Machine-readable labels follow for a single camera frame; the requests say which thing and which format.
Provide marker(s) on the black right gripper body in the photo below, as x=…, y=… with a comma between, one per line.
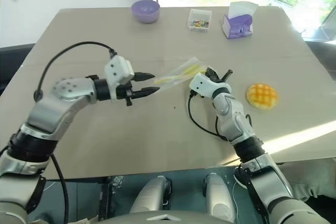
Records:
x=220, y=79

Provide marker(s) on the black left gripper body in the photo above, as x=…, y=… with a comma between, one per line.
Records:
x=123, y=93

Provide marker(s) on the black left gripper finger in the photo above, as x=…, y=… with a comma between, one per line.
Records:
x=141, y=76
x=143, y=93

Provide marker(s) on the clear plastic zip bag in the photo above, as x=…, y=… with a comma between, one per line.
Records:
x=178, y=74

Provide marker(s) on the orange round bun snack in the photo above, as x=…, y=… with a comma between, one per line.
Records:
x=262, y=99

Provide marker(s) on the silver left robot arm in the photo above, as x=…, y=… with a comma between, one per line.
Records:
x=65, y=90

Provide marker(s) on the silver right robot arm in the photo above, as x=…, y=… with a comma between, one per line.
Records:
x=231, y=113

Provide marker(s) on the beige table cover sheet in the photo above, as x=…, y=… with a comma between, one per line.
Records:
x=131, y=134

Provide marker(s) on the purple tissue box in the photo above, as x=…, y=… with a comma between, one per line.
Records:
x=237, y=28

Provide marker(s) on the clear box with colourful bits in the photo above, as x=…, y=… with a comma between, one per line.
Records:
x=200, y=20

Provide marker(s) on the purple bowl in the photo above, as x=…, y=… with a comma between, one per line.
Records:
x=145, y=11

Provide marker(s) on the white tissue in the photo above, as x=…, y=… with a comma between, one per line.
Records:
x=242, y=8

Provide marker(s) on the silver left robot leg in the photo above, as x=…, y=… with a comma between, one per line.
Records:
x=152, y=195

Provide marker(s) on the silver robot leg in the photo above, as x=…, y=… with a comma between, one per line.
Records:
x=152, y=195
x=219, y=197

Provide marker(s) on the silver right robot leg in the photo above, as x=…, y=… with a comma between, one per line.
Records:
x=219, y=197

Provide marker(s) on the grey robot torso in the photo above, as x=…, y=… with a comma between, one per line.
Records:
x=168, y=218

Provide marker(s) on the beige trouser leg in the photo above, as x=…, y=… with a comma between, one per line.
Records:
x=309, y=176

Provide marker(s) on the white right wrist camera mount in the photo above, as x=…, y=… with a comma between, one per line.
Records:
x=200, y=83

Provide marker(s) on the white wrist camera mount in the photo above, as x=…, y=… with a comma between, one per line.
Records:
x=200, y=83
x=115, y=69

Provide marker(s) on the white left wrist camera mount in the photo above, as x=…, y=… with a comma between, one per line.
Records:
x=115, y=69

